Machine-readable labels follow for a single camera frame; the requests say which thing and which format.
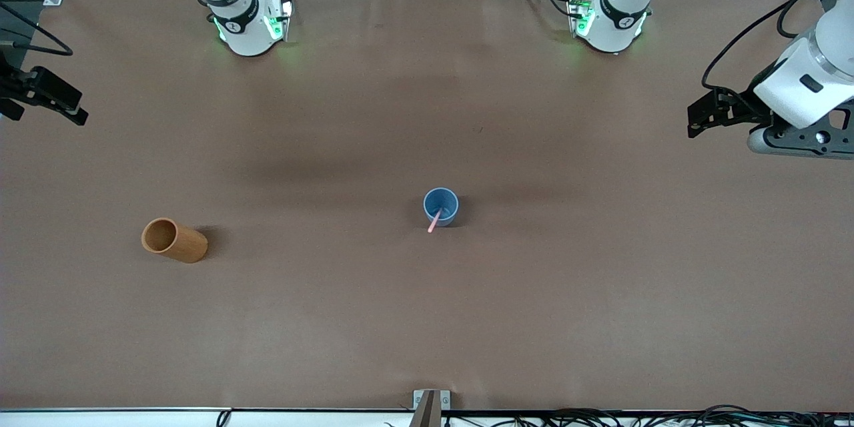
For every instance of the brown wooden cup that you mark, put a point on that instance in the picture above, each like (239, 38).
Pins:
(187, 247)

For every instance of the blue plastic cup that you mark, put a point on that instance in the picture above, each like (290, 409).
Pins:
(440, 199)

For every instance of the pink chopstick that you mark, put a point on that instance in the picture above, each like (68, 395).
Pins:
(434, 222)

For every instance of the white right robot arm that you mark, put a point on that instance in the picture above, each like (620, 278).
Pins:
(240, 33)

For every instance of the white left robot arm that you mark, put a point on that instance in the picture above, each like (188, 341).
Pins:
(620, 20)

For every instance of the brown table mat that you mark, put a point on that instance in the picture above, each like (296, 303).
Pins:
(427, 313)

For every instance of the metal mounting bracket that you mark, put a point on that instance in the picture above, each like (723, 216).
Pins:
(427, 410)

